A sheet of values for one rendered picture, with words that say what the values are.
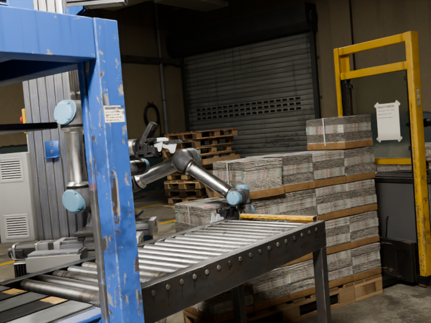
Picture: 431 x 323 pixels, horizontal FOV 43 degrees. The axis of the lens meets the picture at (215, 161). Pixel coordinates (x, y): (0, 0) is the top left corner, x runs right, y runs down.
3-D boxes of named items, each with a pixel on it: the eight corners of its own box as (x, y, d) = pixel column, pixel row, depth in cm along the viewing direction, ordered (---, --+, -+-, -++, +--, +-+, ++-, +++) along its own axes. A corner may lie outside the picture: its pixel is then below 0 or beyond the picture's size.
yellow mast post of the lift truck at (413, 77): (415, 274, 405) (399, 33, 396) (422, 272, 410) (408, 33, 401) (426, 276, 398) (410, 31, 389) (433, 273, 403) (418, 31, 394)
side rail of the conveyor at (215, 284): (317, 245, 262) (315, 220, 262) (328, 245, 259) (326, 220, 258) (91, 343, 159) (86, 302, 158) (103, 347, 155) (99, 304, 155)
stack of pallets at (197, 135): (204, 195, 1128) (199, 131, 1121) (244, 195, 1074) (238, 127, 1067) (162, 204, 1019) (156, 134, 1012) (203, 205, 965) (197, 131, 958)
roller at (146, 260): (115, 264, 226) (113, 252, 225) (202, 275, 196) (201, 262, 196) (105, 267, 222) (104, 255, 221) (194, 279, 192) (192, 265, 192)
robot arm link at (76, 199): (101, 209, 272) (90, 98, 269) (80, 215, 259) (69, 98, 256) (82, 209, 277) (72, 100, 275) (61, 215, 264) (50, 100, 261)
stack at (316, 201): (183, 332, 353) (172, 202, 349) (317, 291, 417) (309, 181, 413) (217, 349, 321) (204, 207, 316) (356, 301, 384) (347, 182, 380)
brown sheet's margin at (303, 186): (246, 190, 381) (245, 184, 380) (279, 185, 396) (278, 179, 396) (280, 193, 348) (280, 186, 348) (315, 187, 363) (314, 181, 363)
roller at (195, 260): (127, 261, 231) (126, 248, 230) (214, 271, 201) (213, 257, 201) (117, 263, 227) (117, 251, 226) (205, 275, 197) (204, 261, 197)
